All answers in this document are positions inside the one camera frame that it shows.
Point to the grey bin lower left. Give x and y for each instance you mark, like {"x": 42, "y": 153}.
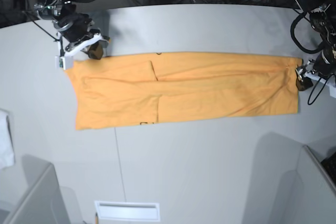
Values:
{"x": 42, "y": 202}

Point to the wooden pencil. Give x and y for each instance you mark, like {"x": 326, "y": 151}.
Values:
{"x": 96, "y": 219}

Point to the white cloth at left edge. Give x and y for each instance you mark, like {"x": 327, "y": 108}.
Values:
{"x": 6, "y": 146}

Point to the orange yellow T-shirt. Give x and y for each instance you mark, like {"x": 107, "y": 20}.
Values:
{"x": 182, "y": 86}

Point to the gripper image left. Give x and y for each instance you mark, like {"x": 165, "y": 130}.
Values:
{"x": 75, "y": 27}

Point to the black cable image right arm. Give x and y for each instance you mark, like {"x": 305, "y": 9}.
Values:
{"x": 308, "y": 41}

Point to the grey bin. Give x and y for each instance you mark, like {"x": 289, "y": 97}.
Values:
{"x": 42, "y": 202}
{"x": 305, "y": 194}

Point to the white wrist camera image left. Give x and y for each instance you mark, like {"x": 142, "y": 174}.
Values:
{"x": 65, "y": 59}

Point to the grey bin lower right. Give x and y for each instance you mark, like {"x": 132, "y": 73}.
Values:
{"x": 305, "y": 194}

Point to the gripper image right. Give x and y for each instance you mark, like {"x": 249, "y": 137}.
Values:
{"x": 324, "y": 66}

